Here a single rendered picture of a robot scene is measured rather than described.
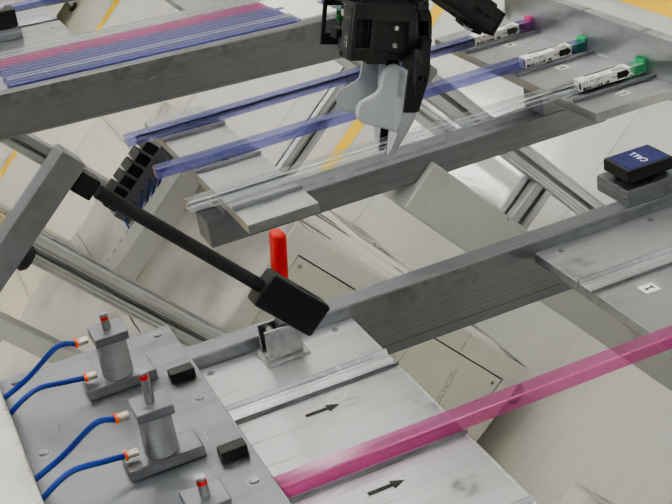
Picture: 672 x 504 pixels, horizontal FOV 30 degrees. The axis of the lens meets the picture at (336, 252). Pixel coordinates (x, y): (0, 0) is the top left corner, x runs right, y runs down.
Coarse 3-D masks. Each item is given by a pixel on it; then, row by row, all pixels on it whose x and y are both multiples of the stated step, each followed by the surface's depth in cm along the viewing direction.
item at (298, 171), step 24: (528, 96) 126; (552, 96) 127; (456, 120) 123; (480, 120) 125; (360, 144) 121; (384, 144) 121; (408, 144) 122; (288, 168) 119; (312, 168) 119; (216, 192) 116; (240, 192) 117
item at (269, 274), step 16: (272, 272) 72; (272, 288) 72; (288, 288) 72; (304, 288) 74; (256, 304) 72; (272, 304) 72; (288, 304) 73; (304, 304) 73; (320, 304) 74; (288, 320) 73; (304, 320) 74; (320, 320) 74
